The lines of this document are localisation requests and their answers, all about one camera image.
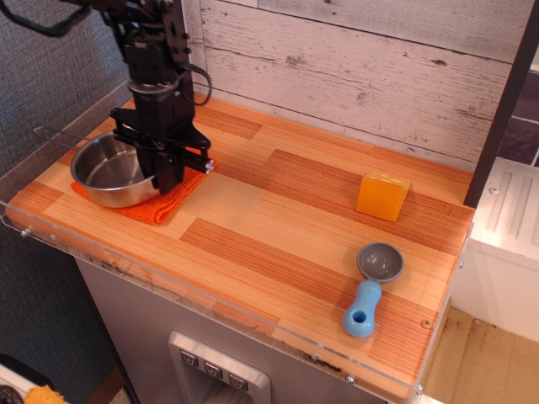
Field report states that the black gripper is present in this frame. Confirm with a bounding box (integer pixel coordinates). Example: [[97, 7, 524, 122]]
[[110, 82, 215, 194]]

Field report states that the stainless steel pot with handle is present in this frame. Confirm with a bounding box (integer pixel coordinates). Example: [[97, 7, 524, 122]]
[[33, 126, 159, 208]]

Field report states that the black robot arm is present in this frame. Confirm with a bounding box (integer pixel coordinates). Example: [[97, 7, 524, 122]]
[[1, 1, 214, 194]]

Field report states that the yellow cheese block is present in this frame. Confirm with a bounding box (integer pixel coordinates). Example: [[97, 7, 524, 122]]
[[355, 172, 412, 222]]

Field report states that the orange knitted cloth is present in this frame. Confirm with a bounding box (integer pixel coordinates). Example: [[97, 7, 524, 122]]
[[69, 157, 218, 226]]

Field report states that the grey cabinet front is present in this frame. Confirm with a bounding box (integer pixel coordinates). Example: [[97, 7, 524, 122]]
[[77, 259, 382, 403]]

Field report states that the clear acrylic table guard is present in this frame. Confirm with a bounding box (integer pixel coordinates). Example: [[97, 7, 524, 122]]
[[0, 62, 475, 401]]

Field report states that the silver dispenser panel with buttons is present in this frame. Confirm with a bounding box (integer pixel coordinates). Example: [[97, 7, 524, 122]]
[[168, 331, 272, 404]]

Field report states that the blue grey toy scoop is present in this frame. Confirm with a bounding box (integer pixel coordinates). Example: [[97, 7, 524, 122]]
[[343, 242, 404, 338]]

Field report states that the black yellow object bottom left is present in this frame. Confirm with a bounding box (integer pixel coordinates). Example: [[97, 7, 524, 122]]
[[1, 385, 66, 404]]

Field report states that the white plastic cabinet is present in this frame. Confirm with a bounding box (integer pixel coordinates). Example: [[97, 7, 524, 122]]
[[450, 158, 538, 341]]

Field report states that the dark right shelf post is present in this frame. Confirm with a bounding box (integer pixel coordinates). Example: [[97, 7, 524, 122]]
[[463, 1, 538, 208]]

